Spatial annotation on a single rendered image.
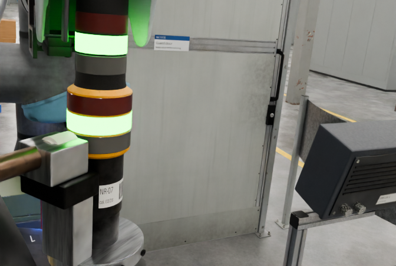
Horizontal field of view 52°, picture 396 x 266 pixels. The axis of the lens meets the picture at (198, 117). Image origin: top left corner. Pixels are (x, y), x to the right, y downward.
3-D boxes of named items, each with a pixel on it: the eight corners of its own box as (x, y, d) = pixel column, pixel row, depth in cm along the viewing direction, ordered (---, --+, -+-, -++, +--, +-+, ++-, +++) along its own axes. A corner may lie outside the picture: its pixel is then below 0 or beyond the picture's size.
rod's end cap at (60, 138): (58, 141, 24) (83, 134, 26) (35, 134, 25) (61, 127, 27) (59, 173, 25) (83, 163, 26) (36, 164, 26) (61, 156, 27)
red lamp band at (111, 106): (101, 120, 25) (102, 101, 25) (52, 107, 27) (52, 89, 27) (144, 108, 29) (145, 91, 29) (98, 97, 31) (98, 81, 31)
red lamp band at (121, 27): (103, 35, 25) (104, 13, 24) (63, 29, 26) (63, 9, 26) (138, 34, 27) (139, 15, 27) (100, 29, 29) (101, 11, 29)
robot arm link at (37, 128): (24, 121, 105) (21, 68, 101) (78, 122, 107) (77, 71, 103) (8, 135, 93) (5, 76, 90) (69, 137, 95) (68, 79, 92)
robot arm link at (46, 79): (6, 108, 56) (0, 26, 53) (89, 110, 58) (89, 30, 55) (-17, 124, 49) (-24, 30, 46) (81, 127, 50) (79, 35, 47)
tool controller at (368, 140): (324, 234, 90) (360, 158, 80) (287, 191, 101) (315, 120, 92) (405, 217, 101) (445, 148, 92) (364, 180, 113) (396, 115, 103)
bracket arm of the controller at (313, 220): (297, 230, 90) (299, 218, 89) (288, 223, 93) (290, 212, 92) (374, 215, 100) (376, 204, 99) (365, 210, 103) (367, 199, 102)
